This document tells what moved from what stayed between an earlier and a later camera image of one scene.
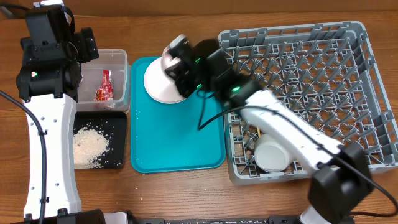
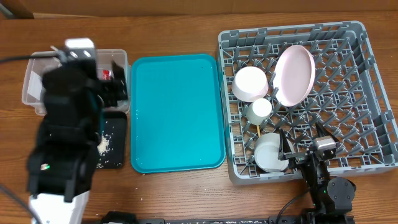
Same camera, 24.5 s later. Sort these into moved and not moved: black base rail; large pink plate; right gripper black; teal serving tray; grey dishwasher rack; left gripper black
Moved: left gripper black; large pink plate; right gripper black
Not moved: grey dishwasher rack; teal serving tray; black base rail
